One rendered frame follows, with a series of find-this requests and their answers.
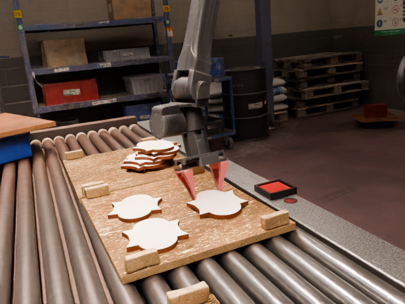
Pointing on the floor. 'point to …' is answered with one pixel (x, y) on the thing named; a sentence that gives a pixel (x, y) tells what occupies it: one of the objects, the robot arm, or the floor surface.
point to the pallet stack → (320, 81)
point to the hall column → (266, 53)
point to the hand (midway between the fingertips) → (207, 193)
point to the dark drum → (246, 103)
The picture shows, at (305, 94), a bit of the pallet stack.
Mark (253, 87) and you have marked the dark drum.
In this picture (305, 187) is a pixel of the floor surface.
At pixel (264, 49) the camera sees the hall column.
